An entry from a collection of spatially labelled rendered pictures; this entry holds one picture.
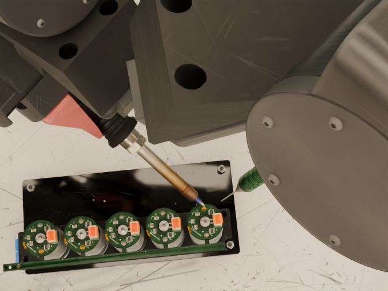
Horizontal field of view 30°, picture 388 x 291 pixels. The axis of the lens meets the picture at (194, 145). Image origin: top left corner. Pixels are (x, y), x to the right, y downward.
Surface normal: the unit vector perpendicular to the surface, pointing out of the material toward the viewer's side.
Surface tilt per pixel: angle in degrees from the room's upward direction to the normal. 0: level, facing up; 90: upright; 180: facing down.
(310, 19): 18
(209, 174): 0
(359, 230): 74
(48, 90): 64
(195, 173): 0
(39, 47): 26
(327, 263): 0
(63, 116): 85
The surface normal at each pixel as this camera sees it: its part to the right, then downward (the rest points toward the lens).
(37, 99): 0.69, 0.43
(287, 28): 0.29, -0.31
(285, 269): -0.03, -0.25
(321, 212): -0.66, 0.62
